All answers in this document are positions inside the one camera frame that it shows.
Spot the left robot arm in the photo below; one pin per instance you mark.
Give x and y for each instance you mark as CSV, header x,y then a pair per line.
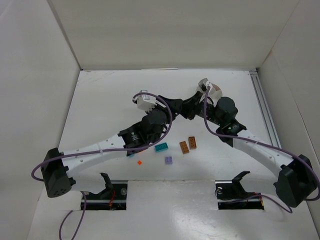
x,y
61,171

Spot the tan lego plate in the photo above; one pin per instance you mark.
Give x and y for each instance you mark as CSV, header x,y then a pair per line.
x,y
192,142
184,147

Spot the white round divided container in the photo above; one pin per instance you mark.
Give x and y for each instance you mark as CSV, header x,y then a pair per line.
x,y
215,92

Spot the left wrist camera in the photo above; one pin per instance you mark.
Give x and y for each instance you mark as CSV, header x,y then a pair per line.
x,y
144,102

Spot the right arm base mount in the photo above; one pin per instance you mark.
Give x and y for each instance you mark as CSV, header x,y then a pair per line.
x,y
231,195

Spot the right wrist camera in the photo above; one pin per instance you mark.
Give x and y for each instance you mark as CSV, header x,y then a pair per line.
x,y
204,84

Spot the teal long lego brick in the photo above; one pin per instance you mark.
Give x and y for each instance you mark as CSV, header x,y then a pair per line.
x,y
161,147

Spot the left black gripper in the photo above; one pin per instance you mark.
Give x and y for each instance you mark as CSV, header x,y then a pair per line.
x,y
169,105

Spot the aluminium rail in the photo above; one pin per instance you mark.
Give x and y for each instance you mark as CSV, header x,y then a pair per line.
x,y
264,108

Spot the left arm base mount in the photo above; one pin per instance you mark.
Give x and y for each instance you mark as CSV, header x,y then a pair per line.
x,y
112,197

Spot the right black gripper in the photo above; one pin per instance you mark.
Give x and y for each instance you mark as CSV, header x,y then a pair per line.
x,y
197,104

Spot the lavender square lego plate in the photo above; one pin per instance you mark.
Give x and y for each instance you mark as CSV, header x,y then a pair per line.
x,y
168,160

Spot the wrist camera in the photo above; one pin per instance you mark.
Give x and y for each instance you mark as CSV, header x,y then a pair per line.
x,y
144,102
204,84

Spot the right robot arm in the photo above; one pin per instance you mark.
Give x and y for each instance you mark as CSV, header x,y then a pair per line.
x,y
296,179

